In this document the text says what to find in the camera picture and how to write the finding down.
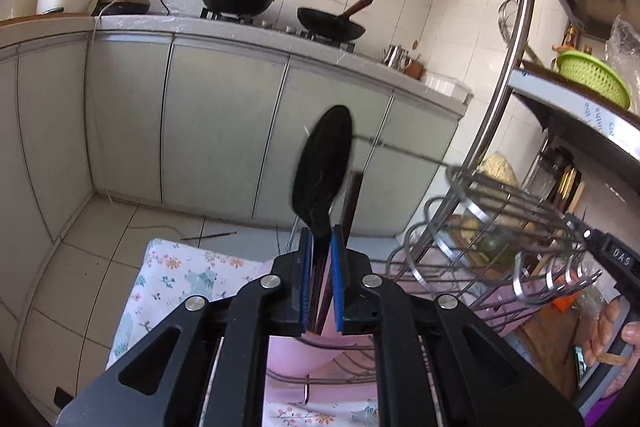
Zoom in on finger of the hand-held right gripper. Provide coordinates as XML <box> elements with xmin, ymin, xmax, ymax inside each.
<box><xmin>560</xmin><ymin>211</ymin><xmax>609</xmax><ymax>254</ymax></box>

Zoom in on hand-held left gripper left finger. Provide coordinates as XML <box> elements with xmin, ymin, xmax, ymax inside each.
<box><xmin>57</xmin><ymin>227</ymin><xmax>316</xmax><ymax>427</ymax></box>

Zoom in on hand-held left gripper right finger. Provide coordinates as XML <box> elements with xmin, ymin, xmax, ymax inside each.
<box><xmin>328</xmin><ymin>224</ymin><xmax>584</xmax><ymax>427</ymax></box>

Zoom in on dark brown chopstick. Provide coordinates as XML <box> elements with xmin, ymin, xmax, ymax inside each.
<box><xmin>317</xmin><ymin>172</ymin><xmax>365</xmax><ymax>334</ymax></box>
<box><xmin>307</xmin><ymin>172</ymin><xmax>357</xmax><ymax>334</ymax></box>

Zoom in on pink plastic utensil holder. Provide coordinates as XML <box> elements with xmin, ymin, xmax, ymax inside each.
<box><xmin>260</xmin><ymin>257</ymin><xmax>551</xmax><ymax>408</ymax></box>

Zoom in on metal wire utensil rack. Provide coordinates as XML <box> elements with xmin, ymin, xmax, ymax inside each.
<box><xmin>265</xmin><ymin>134</ymin><xmax>607</xmax><ymax>408</ymax></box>

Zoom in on black spoon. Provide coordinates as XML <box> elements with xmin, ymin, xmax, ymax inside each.
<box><xmin>291</xmin><ymin>105</ymin><xmax>355</xmax><ymax>258</ymax></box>

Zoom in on person's right hand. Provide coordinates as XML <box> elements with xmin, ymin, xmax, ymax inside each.
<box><xmin>584</xmin><ymin>296</ymin><xmax>640</xmax><ymax>368</ymax></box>

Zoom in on thin black stick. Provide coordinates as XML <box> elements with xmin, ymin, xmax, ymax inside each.
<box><xmin>179</xmin><ymin>230</ymin><xmax>237</xmax><ymax>241</ymax></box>

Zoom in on napa cabbage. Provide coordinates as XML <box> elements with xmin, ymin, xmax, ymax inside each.
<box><xmin>475</xmin><ymin>151</ymin><xmax>522</xmax><ymax>188</ymax></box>

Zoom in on steel storage shelf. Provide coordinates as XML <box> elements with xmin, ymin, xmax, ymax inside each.
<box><xmin>462</xmin><ymin>0</ymin><xmax>640</xmax><ymax>228</ymax></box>

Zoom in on purple cloth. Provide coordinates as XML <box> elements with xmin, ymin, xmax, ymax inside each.
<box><xmin>582</xmin><ymin>372</ymin><xmax>640</xmax><ymax>427</ymax></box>

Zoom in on floral printed cloth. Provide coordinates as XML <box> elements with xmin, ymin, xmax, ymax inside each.
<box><xmin>106</xmin><ymin>237</ymin><xmax>382</xmax><ymax>427</ymax></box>

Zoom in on green plastic basket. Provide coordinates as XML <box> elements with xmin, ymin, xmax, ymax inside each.
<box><xmin>555</xmin><ymin>50</ymin><xmax>632</xmax><ymax>110</ymax></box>

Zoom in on grey kitchen cabinet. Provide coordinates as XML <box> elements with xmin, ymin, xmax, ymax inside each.
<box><xmin>0</xmin><ymin>14</ymin><xmax>474</xmax><ymax>259</ymax></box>

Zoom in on clear plastic bag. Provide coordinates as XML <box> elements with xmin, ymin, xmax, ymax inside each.
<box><xmin>604</xmin><ymin>14</ymin><xmax>640</xmax><ymax>118</ymax></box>

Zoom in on white plastic container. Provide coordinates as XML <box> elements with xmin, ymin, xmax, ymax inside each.
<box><xmin>423</xmin><ymin>72</ymin><xmax>474</xmax><ymax>98</ymax></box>

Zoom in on brown clay pot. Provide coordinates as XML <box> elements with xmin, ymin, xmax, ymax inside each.
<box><xmin>404</xmin><ymin>56</ymin><xmax>427</xmax><ymax>80</ymax></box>

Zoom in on steel kettle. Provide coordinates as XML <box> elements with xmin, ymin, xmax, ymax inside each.
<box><xmin>383</xmin><ymin>45</ymin><xmax>409</xmax><ymax>70</ymax></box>

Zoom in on metal strainer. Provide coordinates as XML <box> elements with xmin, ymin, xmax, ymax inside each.
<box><xmin>497</xmin><ymin>0</ymin><xmax>524</xmax><ymax>46</ymax></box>

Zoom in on gas stove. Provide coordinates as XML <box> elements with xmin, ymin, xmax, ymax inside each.
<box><xmin>200</xmin><ymin>7</ymin><xmax>357</xmax><ymax>54</ymax></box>

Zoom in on dark round appliance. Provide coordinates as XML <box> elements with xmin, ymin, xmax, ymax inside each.
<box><xmin>90</xmin><ymin>0</ymin><xmax>151</xmax><ymax>16</ymax></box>

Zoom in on black wok with upright handle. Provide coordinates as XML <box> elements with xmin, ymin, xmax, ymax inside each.
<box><xmin>297</xmin><ymin>0</ymin><xmax>376</xmax><ymax>42</ymax></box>

